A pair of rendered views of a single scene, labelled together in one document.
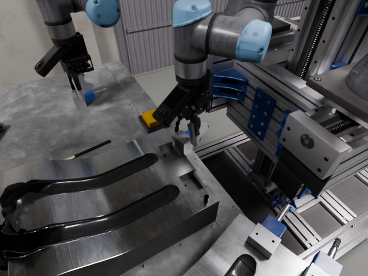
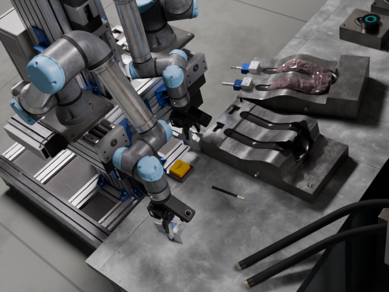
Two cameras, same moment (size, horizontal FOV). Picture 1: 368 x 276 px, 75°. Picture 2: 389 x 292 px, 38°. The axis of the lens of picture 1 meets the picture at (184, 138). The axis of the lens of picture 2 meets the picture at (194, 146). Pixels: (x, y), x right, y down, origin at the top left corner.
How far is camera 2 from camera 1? 209 cm
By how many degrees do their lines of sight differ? 65
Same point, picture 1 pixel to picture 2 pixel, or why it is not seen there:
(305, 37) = not seen: hidden behind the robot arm
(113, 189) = (255, 136)
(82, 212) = (275, 132)
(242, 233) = (246, 92)
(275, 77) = not seen: hidden behind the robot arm
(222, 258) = (261, 94)
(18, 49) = not seen: outside the picture
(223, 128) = (40, 278)
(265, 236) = (246, 81)
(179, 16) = (182, 75)
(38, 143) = (239, 228)
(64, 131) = (218, 222)
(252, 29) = (181, 53)
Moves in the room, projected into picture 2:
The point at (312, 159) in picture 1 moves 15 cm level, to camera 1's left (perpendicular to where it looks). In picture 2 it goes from (201, 69) to (214, 88)
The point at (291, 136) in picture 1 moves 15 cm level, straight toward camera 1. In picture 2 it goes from (190, 76) to (225, 75)
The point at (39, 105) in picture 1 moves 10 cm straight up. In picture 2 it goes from (197, 269) to (191, 254)
